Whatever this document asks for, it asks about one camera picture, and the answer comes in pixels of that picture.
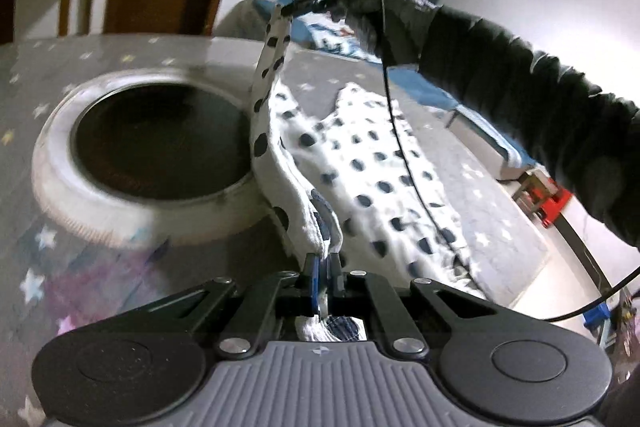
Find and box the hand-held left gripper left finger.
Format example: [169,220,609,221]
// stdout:
[144,255,322,356]

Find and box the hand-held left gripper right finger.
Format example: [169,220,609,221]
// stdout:
[327,252,507,356]

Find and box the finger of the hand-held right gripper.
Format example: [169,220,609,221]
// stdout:
[281,0,336,16]

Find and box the white polka dot garment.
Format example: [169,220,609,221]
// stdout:
[247,2,490,344]

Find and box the person's right forearm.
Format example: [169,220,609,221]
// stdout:
[417,4,640,254]

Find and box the person's right hand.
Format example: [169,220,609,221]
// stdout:
[344,0,442,68]

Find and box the grey pillow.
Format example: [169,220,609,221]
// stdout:
[215,0,301,40]

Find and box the blue patterned bedding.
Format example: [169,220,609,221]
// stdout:
[292,17,533,168]

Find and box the red stool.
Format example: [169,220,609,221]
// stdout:
[515,169,574,229]

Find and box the small blue box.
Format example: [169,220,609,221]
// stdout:
[582,302,612,329]

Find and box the grey star-printed blanket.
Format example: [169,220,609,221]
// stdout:
[0,33,551,427]

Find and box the round white basket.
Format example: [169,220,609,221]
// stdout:
[30,69,273,251]

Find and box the black cable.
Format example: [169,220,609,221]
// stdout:
[372,0,640,323]

